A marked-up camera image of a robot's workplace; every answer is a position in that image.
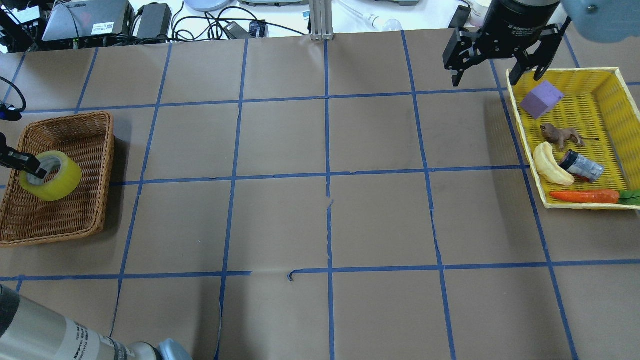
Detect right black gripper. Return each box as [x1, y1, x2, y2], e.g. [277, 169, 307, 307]
[443, 0, 572, 88]

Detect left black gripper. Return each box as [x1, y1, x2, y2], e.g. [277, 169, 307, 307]
[0, 132, 49, 179]

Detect yellow tape roll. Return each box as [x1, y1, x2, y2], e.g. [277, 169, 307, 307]
[19, 150, 82, 202]

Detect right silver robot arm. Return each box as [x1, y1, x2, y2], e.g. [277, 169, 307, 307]
[442, 0, 640, 87]

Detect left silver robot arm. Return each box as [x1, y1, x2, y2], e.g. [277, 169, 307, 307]
[1, 134, 191, 360]

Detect purple foam cube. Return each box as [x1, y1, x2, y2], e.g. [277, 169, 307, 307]
[519, 80, 565, 120]

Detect white paper cup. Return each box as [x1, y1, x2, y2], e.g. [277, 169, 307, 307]
[468, 0, 492, 28]

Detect brown wicker basket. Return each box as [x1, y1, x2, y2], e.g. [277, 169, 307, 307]
[0, 111, 115, 248]

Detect brown toy figure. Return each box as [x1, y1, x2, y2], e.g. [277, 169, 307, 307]
[539, 122, 601, 150]

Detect yellow toy banana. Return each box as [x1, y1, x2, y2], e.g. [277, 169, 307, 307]
[532, 142, 575, 187]

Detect white light bulb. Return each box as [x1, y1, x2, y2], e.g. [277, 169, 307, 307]
[336, 0, 403, 32]

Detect small dark jar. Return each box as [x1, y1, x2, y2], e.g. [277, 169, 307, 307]
[558, 150, 605, 183]

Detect black computer box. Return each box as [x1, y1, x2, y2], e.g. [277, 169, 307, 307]
[42, 0, 134, 49]

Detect orange toy carrot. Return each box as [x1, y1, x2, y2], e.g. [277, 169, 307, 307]
[549, 189, 640, 207]

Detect black power adapter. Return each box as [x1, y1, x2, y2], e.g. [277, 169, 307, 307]
[134, 2, 172, 39]

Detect blue plate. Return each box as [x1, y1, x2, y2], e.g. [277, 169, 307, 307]
[183, 0, 233, 13]

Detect aluminium frame post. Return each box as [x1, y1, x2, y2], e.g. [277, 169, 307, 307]
[308, 0, 335, 42]

